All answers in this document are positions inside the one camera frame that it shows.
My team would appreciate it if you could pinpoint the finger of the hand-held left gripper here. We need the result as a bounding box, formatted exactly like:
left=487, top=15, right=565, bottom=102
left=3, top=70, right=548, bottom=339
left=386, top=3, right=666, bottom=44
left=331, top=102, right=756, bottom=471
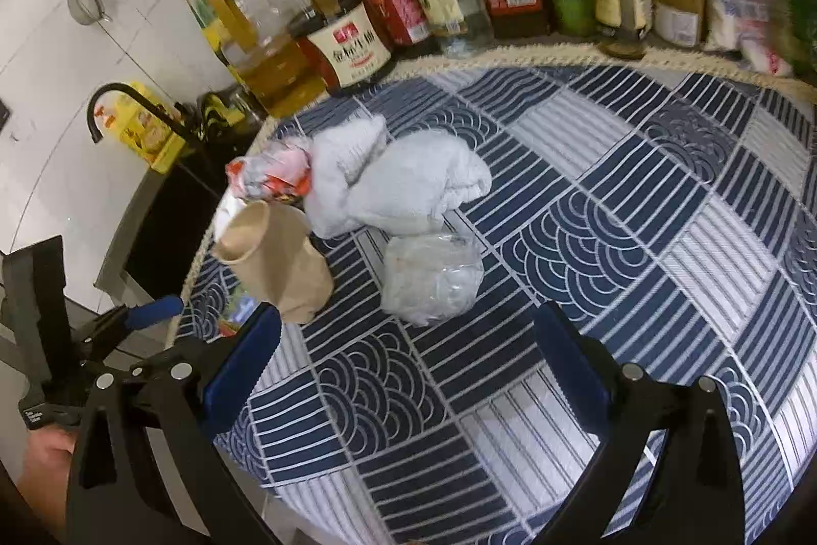
left=67, top=295, right=186, bottom=362

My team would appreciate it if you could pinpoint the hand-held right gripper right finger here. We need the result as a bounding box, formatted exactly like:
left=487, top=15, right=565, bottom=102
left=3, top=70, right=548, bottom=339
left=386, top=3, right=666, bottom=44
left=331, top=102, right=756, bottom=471
left=533, top=302, right=748, bottom=545

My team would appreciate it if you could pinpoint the white crumpled towel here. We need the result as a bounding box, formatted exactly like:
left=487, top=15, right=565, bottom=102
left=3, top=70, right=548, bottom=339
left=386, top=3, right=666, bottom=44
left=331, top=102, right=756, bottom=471
left=303, top=114, right=492, bottom=240

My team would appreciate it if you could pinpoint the clear plastic bag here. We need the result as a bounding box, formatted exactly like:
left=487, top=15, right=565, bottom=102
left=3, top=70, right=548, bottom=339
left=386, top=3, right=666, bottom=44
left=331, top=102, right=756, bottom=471
left=381, top=231, right=485, bottom=327

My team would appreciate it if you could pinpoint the person's left hand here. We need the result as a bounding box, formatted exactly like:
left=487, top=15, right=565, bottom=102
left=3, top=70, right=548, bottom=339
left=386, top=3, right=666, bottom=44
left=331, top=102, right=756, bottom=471
left=26, top=426, right=81, bottom=495

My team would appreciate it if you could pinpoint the large clear oil bottle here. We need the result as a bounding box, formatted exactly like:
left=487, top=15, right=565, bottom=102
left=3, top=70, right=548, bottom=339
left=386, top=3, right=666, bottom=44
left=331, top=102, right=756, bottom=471
left=210, top=0, right=333, bottom=120

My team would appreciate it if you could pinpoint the blue white patterned tablecloth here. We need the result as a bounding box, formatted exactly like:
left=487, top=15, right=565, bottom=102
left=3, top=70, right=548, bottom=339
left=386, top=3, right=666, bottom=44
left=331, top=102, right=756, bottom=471
left=169, top=43, right=817, bottom=545

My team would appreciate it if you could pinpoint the gold lid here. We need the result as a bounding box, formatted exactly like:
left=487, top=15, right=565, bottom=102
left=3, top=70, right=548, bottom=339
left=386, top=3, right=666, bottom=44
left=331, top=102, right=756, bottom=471
left=600, top=40, right=645, bottom=60

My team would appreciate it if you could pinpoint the green yellow bottle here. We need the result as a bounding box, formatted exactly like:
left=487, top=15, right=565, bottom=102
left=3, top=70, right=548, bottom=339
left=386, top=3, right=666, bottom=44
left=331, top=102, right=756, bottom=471
left=179, top=0, right=237, bottom=67

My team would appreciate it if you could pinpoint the black faucet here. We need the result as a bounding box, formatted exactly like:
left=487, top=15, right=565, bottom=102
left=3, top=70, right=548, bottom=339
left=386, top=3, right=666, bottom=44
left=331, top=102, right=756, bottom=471
left=87, top=83, right=211, bottom=182

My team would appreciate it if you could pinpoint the black yellow scrubber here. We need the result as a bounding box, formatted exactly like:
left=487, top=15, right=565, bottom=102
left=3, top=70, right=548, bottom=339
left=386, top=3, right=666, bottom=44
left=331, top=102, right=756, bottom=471
left=195, top=88, right=257, bottom=138

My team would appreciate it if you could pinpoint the yellow packet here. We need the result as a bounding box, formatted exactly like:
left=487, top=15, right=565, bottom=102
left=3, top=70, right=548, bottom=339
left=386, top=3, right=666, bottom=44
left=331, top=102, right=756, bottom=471
left=105, top=84, right=187, bottom=174

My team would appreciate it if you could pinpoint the brown paper cup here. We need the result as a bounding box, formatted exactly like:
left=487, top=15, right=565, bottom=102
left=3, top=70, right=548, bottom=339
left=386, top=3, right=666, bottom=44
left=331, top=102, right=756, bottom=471
left=212, top=199, right=336, bottom=325

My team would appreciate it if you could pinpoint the red wrapper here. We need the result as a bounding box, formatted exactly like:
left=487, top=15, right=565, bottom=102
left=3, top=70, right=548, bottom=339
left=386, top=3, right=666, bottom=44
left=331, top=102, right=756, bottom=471
left=226, top=136, right=314, bottom=201

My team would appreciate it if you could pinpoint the small glass jar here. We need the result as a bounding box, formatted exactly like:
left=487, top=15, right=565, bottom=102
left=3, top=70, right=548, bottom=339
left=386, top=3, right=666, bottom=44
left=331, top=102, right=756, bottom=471
left=651, top=0, right=706, bottom=49

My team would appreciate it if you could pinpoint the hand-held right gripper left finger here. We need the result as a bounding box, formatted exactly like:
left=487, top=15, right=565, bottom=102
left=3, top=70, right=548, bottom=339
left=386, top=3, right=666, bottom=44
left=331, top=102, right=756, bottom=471
left=64, top=302, right=285, bottom=545

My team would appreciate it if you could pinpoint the black sink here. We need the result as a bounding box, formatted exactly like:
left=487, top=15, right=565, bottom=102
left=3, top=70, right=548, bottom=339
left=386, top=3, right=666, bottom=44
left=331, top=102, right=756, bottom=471
left=95, top=155, right=238, bottom=304

